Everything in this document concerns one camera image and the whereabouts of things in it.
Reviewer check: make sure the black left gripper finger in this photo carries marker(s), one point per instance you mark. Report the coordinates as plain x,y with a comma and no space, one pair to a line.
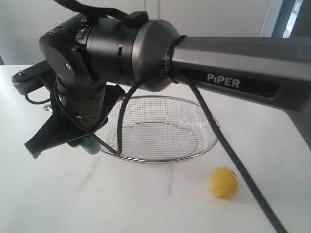
51,135

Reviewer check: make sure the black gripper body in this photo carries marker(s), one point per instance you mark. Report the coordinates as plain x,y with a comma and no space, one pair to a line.
80,113

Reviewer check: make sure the teal handled peeler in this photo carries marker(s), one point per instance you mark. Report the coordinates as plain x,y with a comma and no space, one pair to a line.
91,146

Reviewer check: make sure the yellow lemon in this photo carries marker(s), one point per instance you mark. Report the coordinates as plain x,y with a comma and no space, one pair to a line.
223,183

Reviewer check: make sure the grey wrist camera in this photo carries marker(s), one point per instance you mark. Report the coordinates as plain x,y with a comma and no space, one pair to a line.
34,77

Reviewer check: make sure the steel wire mesh basket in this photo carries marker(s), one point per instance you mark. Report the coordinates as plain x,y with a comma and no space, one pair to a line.
164,129

